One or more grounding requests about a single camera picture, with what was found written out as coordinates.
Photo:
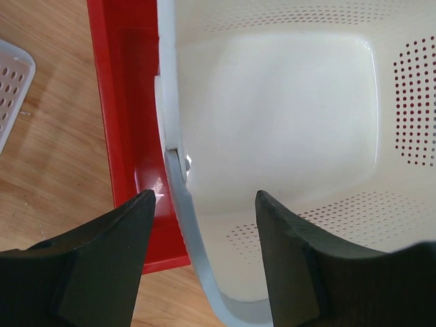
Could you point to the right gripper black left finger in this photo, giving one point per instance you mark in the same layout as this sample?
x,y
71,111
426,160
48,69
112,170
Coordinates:
x,y
88,276

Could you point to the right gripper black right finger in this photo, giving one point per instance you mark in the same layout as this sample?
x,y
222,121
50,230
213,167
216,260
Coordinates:
x,y
315,278

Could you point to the large white laundry basket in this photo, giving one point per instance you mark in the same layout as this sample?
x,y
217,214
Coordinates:
x,y
329,106

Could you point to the small white perforated basket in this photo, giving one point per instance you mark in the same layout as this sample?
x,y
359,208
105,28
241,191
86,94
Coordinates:
x,y
17,72

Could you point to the red plastic tray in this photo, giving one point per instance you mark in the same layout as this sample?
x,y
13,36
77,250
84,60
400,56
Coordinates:
x,y
125,45

